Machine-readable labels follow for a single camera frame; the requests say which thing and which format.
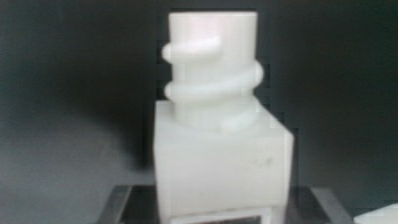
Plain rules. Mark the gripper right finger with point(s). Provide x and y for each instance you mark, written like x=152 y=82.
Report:
x=314 y=207

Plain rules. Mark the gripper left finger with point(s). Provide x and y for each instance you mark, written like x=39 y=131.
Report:
x=129 y=206

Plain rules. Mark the white table leg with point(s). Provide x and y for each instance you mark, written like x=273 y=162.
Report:
x=222 y=144

